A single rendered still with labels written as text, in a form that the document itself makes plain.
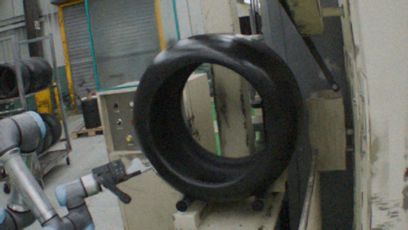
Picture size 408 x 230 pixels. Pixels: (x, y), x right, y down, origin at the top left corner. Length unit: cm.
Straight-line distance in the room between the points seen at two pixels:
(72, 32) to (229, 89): 979
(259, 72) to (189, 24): 924
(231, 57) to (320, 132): 52
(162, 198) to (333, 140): 114
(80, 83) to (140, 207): 902
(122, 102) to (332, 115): 125
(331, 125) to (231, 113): 42
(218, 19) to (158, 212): 123
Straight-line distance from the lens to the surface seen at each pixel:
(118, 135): 244
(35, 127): 153
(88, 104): 785
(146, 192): 241
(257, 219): 154
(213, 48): 132
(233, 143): 176
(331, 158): 165
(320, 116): 161
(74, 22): 1135
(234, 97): 171
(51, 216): 139
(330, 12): 145
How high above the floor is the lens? 147
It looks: 10 degrees down
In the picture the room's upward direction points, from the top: 8 degrees counter-clockwise
